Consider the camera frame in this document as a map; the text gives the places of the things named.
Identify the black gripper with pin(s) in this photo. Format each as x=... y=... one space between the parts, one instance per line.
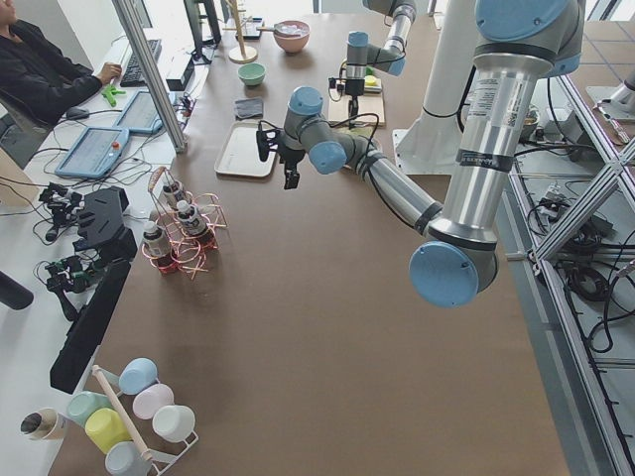
x=353 y=88
x=291 y=158

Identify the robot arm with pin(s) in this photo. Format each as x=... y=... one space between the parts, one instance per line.
x=389 y=57
x=517 y=43

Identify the cream rabbit tray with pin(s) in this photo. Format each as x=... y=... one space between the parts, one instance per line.
x=239 y=156

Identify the wooden cutting board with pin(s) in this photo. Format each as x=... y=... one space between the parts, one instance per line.
x=372 y=103

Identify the half cut lemon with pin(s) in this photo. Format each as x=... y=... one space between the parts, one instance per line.
x=371 y=80

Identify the grey folded cloth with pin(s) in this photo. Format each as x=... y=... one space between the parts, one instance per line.
x=248 y=108

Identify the pink bowl with ice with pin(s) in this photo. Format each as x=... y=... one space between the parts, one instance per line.
x=291 y=36

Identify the mint green bowl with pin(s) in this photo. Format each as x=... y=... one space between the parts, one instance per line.
x=252 y=74

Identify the tea bottle lower left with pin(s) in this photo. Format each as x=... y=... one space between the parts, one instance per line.
x=193 y=223

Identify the tea bottle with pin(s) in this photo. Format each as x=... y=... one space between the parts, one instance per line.
x=158 y=246
x=193 y=223
x=174 y=193

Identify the tea bottle top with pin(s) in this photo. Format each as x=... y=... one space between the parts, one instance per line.
x=174 y=193

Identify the wooden cup tree stand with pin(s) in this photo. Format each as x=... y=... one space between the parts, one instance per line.
x=243 y=53

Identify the tea bottle lower right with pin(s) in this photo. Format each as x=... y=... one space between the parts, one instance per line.
x=158 y=246

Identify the blue teach pendant far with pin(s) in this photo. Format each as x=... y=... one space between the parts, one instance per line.
x=140 y=115

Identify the blue teach pendant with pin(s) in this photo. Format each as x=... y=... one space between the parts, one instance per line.
x=94 y=153
x=140 y=115

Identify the blue teach pendant near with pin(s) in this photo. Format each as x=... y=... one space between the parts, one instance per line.
x=94 y=153

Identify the light blue cup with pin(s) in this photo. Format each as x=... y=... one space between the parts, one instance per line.
x=138 y=375

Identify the pink cup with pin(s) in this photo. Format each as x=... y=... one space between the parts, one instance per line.
x=149 y=401

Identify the white cup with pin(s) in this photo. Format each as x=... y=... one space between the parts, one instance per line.
x=174 y=423

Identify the seated person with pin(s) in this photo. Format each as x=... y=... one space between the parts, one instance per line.
x=37 y=76

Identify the mint green cup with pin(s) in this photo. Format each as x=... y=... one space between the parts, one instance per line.
x=84 y=404

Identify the yellow cup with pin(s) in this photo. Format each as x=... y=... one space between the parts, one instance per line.
x=105 y=428

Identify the pale blue cup front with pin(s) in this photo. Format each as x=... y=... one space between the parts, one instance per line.
x=123 y=459

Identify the paper cup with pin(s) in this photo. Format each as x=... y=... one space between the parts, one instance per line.
x=44 y=424

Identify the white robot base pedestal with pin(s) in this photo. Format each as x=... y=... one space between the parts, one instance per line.
x=429 y=146

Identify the copper wire bottle rack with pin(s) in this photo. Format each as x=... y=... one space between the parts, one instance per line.
x=190 y=257

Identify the white wire cup rack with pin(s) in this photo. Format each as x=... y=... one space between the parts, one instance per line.
x=165 y=454

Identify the wooden rack handle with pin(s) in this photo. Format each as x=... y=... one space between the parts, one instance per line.
x=143 y=449

